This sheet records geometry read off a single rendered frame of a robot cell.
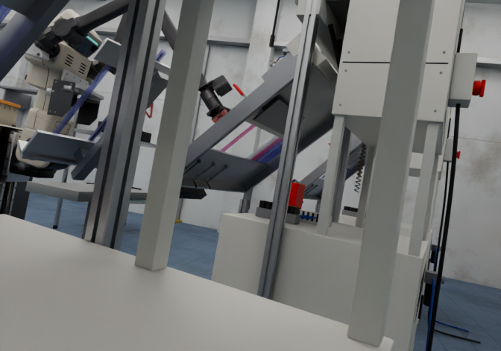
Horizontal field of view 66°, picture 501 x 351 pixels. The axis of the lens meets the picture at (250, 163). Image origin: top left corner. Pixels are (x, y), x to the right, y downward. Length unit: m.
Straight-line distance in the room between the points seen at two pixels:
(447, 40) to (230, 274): 0.98
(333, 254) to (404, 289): 0.21
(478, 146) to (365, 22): 4.17
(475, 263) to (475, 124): 1.66
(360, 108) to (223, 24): 4.76
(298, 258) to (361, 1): 0.83
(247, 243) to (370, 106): 0.59
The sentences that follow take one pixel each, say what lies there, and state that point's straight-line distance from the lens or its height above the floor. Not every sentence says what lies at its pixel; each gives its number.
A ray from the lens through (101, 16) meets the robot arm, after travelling 1.81.
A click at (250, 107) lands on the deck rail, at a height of 1.00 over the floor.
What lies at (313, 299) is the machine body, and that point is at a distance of 1.25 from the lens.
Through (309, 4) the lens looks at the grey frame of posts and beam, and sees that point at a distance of 1.36.
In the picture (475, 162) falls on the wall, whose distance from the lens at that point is 5.34.
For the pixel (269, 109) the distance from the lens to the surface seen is 1.41.
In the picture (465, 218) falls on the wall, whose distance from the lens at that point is 5.29.
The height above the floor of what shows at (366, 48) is 1.21.
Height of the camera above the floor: 0.75
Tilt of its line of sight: 3 degrees up
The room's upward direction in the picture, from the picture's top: 10 degrees clockwise
